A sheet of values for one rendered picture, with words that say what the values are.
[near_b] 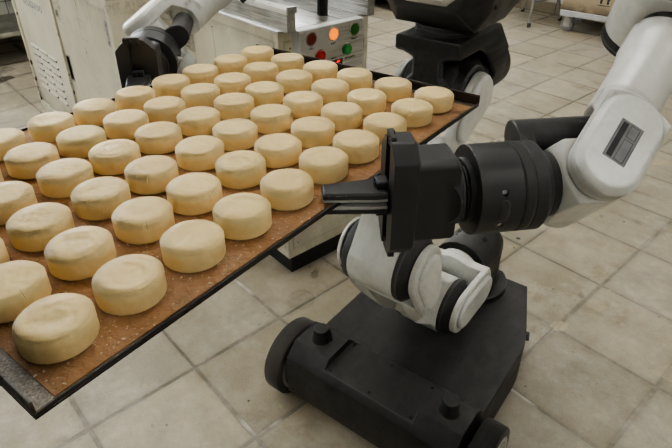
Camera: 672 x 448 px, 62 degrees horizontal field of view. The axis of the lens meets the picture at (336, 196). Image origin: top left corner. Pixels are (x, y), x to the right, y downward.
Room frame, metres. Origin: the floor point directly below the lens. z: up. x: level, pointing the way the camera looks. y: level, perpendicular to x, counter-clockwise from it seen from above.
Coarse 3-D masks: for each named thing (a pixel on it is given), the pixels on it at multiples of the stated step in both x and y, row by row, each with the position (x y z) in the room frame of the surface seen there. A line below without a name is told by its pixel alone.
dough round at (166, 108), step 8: (168, 96) 0.67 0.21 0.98; (144, 104) 0.65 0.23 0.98; (152, 104) 0.64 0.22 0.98; (160, 104) 0.64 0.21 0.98; (168, 104) 0.64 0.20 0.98; (176, 104) 0.64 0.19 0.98; (184, 104) 0.65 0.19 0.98; (152, 112) 0.62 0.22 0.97; (160, 112) 0.62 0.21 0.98; (168, 112) 0.63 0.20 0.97; (176, 112) 0.63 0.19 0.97; (152, 120) 0.63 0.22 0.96; (160, 120) 0.62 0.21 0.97; (168, 120) 0.63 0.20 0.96; (176, 120) 0.63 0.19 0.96
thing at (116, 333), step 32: (416, 128) 0.61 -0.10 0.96; (224, 192) 0.47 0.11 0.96; (256, 192) 0.47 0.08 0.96; (320, 192) 0.47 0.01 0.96; (96, 224) 0.41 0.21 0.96; (288, 224) 0.41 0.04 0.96; (32, 256) 0.36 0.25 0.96; (160, 256) 0.36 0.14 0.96; (224, 256) 0.36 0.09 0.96; (256, 256) 0.37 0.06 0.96; (64, 288) 0.33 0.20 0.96; (192, 288) 0.32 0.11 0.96; (128, 320) 0.29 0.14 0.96; (160, 320) 0.29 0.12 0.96; (96, 352) 0.26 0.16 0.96; (64, 384) 0.24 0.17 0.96
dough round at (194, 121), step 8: (184, 112) 0.62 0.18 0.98; (192, 112) 0.62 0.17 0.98; (200, 112) 0.62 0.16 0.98; (208, 112) 0.62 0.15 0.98; (216, 112) 0.62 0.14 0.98; (184, 120) 0.59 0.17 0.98; (192, 120) 0.59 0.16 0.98; (200, 120) 0.59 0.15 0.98; (208, 120) 0.60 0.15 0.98; (216, 120) 0.60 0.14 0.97; (184, 128) 0.59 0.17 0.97; (192, 128) 0.59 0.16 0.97; (200, 128) 0.59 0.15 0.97; (208, 128) 0.59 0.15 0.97
